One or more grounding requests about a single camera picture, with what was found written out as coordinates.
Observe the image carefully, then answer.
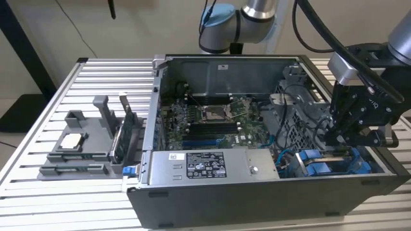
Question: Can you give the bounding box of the silver power supply unit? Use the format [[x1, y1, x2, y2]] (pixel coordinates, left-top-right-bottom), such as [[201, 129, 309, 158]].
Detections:
[[140, 148, 279, 186]]

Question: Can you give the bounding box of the long black wire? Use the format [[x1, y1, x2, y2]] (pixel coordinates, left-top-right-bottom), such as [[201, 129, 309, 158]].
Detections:
[[273, 84, 313, 147]]

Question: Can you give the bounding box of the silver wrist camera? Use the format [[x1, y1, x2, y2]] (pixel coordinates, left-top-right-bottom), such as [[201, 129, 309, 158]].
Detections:
[[327, 52, 367, 86]]

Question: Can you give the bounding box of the thin black wall cable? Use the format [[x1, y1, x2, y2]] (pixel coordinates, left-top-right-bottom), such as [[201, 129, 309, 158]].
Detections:
[[54, 0, 98, 59]]

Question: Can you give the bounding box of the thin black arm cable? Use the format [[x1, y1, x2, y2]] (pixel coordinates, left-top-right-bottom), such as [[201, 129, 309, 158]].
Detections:
[[199, 0, 216, 27]]

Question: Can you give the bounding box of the open socket cover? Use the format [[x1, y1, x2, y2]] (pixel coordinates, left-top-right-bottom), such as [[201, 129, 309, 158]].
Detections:
[[227, 98, 252, 118]]

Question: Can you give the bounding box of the blue case latch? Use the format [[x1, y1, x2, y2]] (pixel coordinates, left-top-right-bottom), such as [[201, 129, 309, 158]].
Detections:
[[121, 166, 136, 179]]

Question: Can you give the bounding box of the grey parts rack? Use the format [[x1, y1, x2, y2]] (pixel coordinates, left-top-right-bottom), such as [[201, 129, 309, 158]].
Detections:
[[37, 95, 148, 180]]

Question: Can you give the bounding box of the CPU socket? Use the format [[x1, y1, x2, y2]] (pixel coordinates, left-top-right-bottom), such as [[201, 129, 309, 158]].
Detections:
[[199, 105, 225, 121]]

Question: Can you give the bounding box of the green graphics card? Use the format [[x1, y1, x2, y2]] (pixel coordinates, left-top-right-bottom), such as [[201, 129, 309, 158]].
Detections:
[[108, 92, 137, 167]]

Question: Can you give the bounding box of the looped black disk wire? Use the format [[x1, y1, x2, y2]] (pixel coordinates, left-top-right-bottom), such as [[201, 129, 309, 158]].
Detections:
[[311, 117, 333, 146]]

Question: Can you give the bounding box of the black open PC case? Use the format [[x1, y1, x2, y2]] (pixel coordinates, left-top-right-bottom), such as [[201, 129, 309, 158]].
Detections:
[[121, 53, 411, 229]]

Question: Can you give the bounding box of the blue disk carrier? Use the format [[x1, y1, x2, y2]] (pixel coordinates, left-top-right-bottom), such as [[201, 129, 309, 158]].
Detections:
[[307, 154, 375, 176]]

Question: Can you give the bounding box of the green motherboard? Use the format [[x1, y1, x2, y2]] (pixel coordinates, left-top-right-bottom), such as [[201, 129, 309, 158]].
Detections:
[[160, 95, 273, 150]]

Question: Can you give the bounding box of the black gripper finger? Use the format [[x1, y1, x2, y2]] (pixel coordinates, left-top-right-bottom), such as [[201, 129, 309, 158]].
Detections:
[[324, 81, 365, 145], [349, 125, 399, 148]]

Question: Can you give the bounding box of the blue wire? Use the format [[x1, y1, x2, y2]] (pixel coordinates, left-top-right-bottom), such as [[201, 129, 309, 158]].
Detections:
[[263, 134, 295, 170]]

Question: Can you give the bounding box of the black stand pole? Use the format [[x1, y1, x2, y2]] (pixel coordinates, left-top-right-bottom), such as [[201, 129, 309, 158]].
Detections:
[[0, 0, 58, 97]]

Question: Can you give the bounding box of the black case fan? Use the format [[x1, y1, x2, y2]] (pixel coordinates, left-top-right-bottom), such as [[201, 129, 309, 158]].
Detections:
[[173, 81, 189, 97]]

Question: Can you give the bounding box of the blue expansion slot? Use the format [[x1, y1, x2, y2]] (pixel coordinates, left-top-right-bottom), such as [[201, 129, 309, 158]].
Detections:
[[181, 139, 225, 148]]

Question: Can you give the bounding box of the silver CPU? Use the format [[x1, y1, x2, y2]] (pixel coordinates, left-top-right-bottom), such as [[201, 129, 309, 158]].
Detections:
[[60, 134, 85, 149]]

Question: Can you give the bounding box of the black hanging antenna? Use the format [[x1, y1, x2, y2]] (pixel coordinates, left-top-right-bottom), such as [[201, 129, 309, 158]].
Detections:
[[106, 0, 117, 20]]

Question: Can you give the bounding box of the grey metal disk bay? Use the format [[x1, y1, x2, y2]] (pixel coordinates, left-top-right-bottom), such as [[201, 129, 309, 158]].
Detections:
[[259, 64, 363, 154]]

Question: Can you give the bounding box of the green RAM stick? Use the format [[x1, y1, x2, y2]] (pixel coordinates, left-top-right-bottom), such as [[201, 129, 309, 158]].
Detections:
[[40, 163, 106, 173], [48, 153, 106, 162]]

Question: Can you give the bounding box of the black stand base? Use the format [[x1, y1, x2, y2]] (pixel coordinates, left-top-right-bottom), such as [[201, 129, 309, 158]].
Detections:
[[0, 93, 49, 133]]

